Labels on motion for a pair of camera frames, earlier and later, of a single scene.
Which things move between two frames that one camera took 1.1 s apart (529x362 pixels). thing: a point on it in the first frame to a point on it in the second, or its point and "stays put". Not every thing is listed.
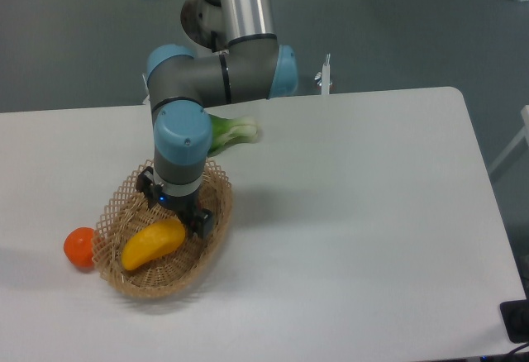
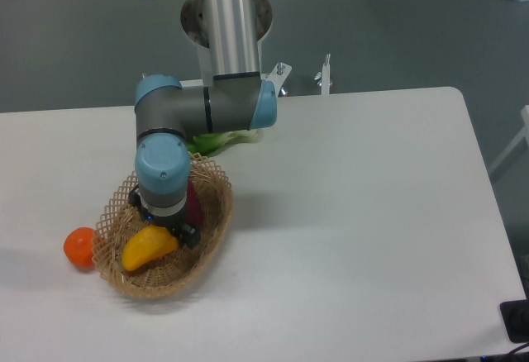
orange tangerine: (78, 247) stays put
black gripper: (188, 207) to (175, 223)
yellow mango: (151, 241) stays put
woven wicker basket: (127, 218) stays put
